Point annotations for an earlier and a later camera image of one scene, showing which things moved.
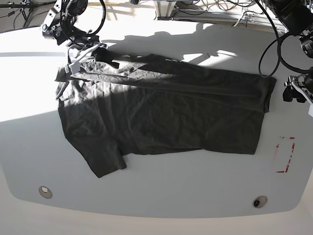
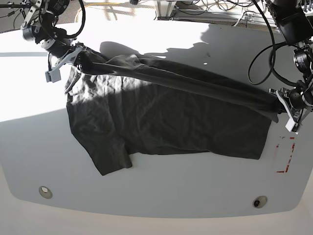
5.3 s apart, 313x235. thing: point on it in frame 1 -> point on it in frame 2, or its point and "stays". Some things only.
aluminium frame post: [164, 9] stays
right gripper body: [299, 82] -> [293, 101]
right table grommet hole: [259, 201] stays
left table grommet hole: [45, 192] stays
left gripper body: [77, 52] -> [66, 58]
